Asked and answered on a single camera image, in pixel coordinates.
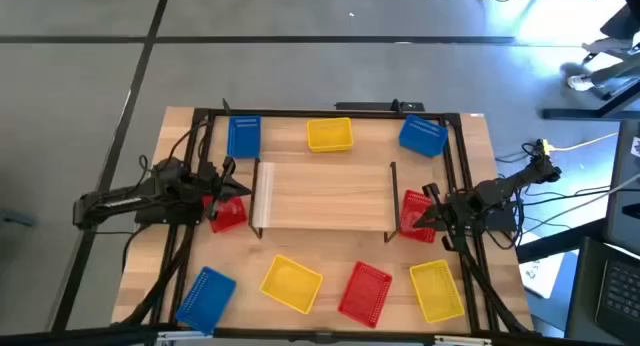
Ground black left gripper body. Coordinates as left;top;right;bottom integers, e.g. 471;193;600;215
196;171;226;220

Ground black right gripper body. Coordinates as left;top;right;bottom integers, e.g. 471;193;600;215
433;188;484;253

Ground red plastic basket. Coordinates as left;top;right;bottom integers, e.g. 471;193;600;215
202;194;249;235
398;189;438;245
337;260;394;330

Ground blue plastic basket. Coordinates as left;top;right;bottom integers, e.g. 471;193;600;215
398;114;450;159
174;265;238;336
227;115;262;160

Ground yellow plastic basket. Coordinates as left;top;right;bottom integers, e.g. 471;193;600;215
408;259;466;325
258;254;325;316
306;117;355;153

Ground wooden shelf with black legs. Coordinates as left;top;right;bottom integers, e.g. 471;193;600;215
248;157;401;243

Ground black desk leg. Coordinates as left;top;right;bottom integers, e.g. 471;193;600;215
514;218;609;265

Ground white paper sheet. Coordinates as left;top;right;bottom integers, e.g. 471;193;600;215
517;255;566;300

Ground black mounting bar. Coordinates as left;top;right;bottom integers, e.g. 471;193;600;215
334;100;426;113

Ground black desk foot bar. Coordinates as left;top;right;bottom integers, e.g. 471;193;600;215
542;80;640;121

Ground person's foot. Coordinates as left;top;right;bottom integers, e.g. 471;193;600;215
567;73;596;92
582;35;626;56

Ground dark grey open laptop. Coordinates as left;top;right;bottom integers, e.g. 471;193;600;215
564;235;640;346

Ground small grey blue object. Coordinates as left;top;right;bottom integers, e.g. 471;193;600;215
0;208;37;228

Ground person's leg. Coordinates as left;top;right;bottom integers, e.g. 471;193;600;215
599;3;640;42

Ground black cable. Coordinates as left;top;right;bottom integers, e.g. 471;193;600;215
121;224;149;267
167;119;209;162
519;184;621;208
494;140;544;168

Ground black aluminium table frame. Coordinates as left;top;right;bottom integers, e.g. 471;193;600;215
0;105;640;346

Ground yellow plug with cable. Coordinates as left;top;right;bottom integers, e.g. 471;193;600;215
537;130;621;155

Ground silver aluminium bracket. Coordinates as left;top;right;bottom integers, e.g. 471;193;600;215
433;334;494;346
157;329;215;343

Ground light grey cable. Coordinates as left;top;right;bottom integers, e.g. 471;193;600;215
519;173;640;237

